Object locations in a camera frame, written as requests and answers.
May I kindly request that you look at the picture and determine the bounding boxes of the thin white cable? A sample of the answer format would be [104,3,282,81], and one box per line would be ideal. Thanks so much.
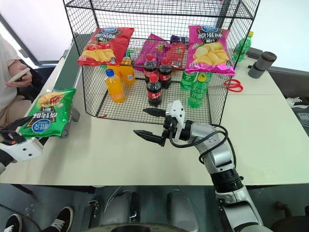
[108,186,122,206]

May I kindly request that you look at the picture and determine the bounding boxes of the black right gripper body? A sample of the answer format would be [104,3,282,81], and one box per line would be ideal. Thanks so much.
[162,116,178,140]

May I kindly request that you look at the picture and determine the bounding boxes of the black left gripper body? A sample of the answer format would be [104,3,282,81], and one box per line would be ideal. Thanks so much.
[0,126,27,145]

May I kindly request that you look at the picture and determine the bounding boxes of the small red chip bag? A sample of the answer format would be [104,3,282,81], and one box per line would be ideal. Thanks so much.
[166,42,189,70]

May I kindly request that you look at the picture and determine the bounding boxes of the white smartphone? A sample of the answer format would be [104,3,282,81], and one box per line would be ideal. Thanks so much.
[9,67,31,82]

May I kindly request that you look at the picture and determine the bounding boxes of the seated person beige clothes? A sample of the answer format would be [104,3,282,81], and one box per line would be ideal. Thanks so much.
[0,33,45,129]

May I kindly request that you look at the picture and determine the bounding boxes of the cola bottle red cap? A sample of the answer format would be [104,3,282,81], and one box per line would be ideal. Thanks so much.
[158,57,173,90]
[143,53,158,84]
[146,73,163,108]

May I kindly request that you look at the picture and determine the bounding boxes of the black white sneaker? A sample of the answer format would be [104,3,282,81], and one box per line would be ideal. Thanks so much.
[40,205,74,232]
[4,213,23,232]
[285,96,309,109]

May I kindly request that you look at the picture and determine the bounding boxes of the small magenta chip bag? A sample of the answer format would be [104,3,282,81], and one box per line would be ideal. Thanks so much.
[134,33,171,72]

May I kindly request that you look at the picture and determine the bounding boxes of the dark rounded robot torso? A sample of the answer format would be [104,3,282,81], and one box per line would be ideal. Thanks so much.
[81,221,196,232]

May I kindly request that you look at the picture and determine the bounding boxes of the black wire mesh rack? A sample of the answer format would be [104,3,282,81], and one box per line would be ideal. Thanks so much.
[62,0,262,125]

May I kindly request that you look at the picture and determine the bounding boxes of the person's hand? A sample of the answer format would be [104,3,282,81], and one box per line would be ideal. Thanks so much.
[4,69,33,88]

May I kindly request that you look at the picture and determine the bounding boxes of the red tomato chip bag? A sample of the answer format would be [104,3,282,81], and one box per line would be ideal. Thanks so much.
[77,27,135,67]

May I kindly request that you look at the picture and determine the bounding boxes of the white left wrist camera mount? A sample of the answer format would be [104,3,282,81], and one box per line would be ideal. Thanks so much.
[0,137,44,163]

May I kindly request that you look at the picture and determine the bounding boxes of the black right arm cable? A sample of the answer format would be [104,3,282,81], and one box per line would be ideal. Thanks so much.
[168,124,238,168]

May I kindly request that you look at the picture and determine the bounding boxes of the green chip bag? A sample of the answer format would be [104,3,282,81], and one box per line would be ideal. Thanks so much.
[18,87,77,140]

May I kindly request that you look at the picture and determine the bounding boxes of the dark grey conveyor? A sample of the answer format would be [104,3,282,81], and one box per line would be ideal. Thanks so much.
[247,47,309,99]

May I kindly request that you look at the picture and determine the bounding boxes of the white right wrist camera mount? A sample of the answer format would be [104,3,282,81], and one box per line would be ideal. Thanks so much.
[165,100,187,142]

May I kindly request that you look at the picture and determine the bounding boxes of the green belt conveyor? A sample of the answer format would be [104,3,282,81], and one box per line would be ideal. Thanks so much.
[52,32,82,139]

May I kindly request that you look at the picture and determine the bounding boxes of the black stool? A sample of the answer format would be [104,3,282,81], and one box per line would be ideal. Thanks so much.
[269,201,309,232]

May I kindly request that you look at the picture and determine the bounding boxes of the grey cylinder roller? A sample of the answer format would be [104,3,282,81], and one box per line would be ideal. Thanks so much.
[248,51,278,79]

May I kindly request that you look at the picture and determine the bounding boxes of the red handled scissors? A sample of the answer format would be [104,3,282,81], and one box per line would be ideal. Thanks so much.
[223,78,243,93]

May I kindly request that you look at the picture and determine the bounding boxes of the orange soda bottle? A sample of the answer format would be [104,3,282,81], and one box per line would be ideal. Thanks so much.
[104,69,126,104]
[107,65,122,76]
[120,65,137,86]

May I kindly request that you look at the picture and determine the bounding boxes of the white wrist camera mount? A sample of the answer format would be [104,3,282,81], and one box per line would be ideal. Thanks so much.
[165,100,187,142]
[0,137,44,163]

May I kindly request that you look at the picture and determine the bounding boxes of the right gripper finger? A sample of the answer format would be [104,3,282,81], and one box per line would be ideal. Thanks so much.
[133,130,168,147]
[142,107,168,118]

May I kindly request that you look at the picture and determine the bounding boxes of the grey robot leg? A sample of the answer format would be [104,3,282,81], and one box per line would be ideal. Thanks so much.
[166,189,199,232]
[100,190,141,227]

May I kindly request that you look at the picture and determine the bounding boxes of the purple snack bag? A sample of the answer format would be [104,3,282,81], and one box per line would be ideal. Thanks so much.
[170,34,190,44]

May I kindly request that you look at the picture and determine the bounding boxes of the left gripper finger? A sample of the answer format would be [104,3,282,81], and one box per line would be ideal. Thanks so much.
[8,117,31,131]

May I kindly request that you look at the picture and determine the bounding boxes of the large magenta chip bag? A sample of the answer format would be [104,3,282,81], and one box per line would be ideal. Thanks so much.
[184,25,236,77]

